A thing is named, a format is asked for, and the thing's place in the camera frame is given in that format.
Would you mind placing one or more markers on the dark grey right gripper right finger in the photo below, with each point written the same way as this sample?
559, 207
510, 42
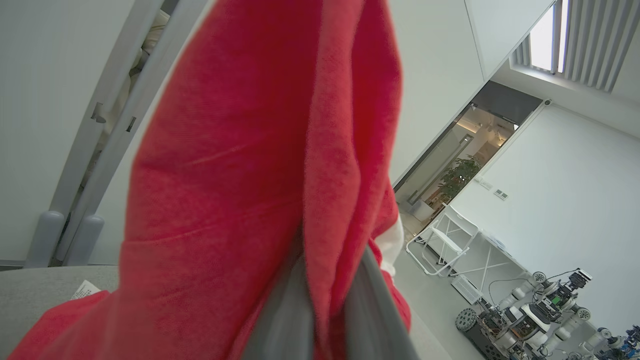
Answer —
375, 320

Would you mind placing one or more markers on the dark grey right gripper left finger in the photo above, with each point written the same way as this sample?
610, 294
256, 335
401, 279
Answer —
285, 320

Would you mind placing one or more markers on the red jersey shirt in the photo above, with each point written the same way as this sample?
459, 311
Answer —
225, 175

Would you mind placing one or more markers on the white perforated box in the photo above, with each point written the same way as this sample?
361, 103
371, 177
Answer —
467, 290

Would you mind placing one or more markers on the white folding chair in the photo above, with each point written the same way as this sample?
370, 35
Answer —
450, 245

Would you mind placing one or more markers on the white grey robot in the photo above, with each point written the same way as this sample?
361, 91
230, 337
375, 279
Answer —
530, 315

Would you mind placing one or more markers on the green potted plant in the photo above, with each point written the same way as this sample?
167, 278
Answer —
457, 175

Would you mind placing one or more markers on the grey vertical window blinds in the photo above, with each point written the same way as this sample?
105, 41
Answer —
595, 35

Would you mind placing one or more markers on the white wall switch plate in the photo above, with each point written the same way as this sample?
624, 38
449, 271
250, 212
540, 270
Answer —
501, 194

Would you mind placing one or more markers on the grey partition post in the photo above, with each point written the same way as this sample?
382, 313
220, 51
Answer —
85, 237
45, 237

